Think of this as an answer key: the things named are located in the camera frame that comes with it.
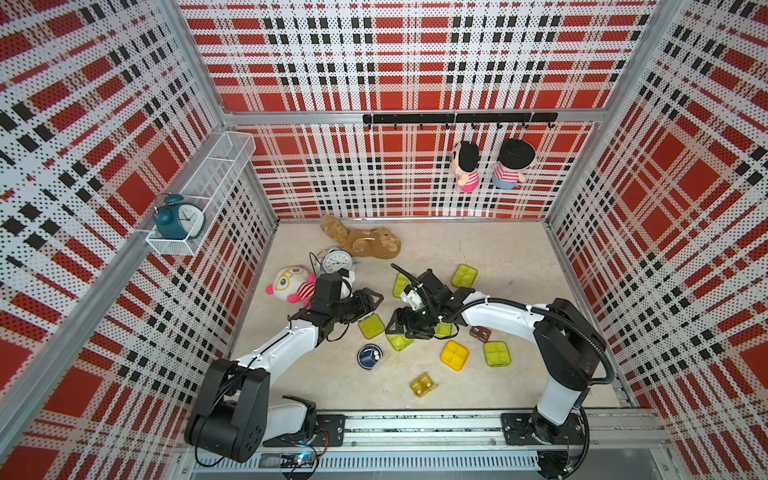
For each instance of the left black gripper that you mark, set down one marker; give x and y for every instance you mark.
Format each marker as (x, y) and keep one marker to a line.
(364, 304)

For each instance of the green pillbox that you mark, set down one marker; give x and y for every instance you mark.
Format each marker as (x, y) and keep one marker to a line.
(497, 354)
(444, 330)
(371, 326)
(464, 276)
(399, 342)
(400, 284)

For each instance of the teal alarm clock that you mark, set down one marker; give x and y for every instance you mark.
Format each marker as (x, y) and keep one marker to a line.
(178, 219)

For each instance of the green circuit board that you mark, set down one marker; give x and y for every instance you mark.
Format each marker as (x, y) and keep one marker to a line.
(287, 461)

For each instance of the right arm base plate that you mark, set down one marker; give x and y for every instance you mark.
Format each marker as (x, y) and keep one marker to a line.
(516, 429)

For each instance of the white wire shelf basket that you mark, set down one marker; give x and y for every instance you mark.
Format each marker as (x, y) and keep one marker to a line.
(209, 186)

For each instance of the brown plush bear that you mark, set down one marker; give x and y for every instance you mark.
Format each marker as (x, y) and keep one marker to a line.
(378, 242)

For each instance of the silver alarm clock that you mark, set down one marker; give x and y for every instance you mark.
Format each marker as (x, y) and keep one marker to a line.
(332, 260)

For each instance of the small brown pill case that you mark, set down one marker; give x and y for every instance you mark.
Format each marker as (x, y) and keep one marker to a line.
(482, 334)

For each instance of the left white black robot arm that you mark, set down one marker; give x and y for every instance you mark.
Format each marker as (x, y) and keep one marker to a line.
(233, 416)

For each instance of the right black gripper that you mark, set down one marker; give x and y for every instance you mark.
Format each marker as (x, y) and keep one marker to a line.
(409, 324)

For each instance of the pink white plush toy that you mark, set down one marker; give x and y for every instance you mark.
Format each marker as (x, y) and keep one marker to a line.
(294, 284)

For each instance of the doll with black hat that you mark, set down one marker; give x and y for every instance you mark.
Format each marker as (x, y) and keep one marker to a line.
(515, 155)

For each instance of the yellow pillbox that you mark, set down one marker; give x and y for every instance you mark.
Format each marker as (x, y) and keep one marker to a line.
(454, 356)

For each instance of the round dark blue tin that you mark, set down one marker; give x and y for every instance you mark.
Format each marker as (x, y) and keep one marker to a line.
(369, 356)

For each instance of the aluminium rail front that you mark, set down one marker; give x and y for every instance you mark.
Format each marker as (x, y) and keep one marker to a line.
(481, 430)

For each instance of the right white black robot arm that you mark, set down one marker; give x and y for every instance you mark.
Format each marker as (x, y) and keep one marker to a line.
(573, 352)

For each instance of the black hook rail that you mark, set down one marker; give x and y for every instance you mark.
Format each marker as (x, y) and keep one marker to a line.
(523, 118)

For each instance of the doll with pink striped shirt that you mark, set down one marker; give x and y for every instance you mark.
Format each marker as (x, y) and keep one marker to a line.
(464, 165)

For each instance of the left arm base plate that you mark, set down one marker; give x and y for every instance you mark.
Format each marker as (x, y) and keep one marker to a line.
(319, 431)

